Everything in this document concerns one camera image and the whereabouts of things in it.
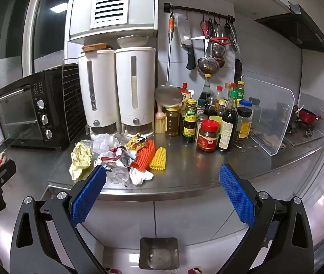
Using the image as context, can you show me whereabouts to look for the orange foam fruit net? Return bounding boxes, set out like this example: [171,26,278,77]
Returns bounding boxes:
[130,139,157,172]

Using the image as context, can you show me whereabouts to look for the black toaster oven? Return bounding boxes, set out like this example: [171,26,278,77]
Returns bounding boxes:
[0,67,79,152]

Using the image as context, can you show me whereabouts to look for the black metal tongs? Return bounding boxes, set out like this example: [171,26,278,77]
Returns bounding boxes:
[224,17,241,52]

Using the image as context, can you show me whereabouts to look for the black handled cleaver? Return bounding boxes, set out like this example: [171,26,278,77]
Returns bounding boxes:
[177,16,197,70]

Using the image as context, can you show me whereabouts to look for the orange handled steel skimmer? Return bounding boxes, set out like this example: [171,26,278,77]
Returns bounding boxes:
[154,13,184,109]

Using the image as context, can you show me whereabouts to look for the white rice dispenser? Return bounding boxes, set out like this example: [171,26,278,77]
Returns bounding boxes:
[115,46,157,137]
[78,48,121,135]

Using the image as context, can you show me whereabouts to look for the white vented wall cabinet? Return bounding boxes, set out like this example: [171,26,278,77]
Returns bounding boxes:
[68,0,159,42]

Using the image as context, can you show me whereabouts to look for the white ceramic bowl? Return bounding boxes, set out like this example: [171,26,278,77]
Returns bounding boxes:
[116,35,149,48]

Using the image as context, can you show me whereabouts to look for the yellow bristle brush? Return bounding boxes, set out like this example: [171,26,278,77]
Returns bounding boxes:
[154,105,167,134]

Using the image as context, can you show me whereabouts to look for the yellow foam fruit net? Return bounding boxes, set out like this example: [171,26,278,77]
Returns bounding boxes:
[150,146,167,171]

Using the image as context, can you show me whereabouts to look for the perforated metal ladle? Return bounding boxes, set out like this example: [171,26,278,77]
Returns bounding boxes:
[198,41,219,76]

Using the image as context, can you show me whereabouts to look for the clear splash guard panel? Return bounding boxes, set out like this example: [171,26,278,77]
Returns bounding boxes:
[240,76,295,156]

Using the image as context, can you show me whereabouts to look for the wooden lid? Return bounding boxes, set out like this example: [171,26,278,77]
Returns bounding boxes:
[81,43,113,53]

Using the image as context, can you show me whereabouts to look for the black range hood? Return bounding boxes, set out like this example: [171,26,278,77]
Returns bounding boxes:
[255,4,324,55]

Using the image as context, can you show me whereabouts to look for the metal soup ladle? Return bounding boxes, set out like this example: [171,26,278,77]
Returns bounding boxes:
[212,44,226,69]

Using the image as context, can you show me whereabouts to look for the white crumpled plastic bag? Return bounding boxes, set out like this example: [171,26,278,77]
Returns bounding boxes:
[92,134,121,156]

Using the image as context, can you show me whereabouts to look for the steel gas stove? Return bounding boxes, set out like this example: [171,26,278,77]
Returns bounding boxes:
[283,120,324,148]

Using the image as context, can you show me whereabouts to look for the group of condiment bottles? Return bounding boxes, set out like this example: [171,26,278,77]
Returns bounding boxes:
[165,76,255,153]

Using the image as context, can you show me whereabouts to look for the black hanging rail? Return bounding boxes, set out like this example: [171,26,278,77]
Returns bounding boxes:
[163,3,236,23]

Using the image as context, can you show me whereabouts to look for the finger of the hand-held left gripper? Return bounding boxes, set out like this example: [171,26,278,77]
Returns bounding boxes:
[0,160,17,188]

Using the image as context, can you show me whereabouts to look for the metal wire rack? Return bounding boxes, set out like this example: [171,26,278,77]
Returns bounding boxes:
[62,58,80,144]

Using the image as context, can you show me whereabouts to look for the steel square trash bin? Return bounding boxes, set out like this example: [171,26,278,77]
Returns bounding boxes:
[138,236,179,271]

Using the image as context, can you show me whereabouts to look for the red cooking pot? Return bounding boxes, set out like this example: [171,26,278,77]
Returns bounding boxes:
[297,108,323,128]

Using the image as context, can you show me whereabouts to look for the red handled scissors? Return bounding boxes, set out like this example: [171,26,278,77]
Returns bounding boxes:
[189,20,232,45]

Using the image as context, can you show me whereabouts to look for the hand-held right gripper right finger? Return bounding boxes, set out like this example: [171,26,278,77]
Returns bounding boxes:
[219,164,315,274]

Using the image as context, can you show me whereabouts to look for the yellow paper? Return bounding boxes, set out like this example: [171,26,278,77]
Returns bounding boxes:
[69,142,93,181]

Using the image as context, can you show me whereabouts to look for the yellow red snack wrapper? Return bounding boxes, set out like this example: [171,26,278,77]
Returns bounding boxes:
[123,133,150,152]

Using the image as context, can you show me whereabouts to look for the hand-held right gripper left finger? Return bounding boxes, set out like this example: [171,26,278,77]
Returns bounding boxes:
[9,164,108,274]

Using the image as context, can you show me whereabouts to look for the chrome wire rack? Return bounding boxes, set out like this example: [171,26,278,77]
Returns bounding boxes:
[233,128,265,152]

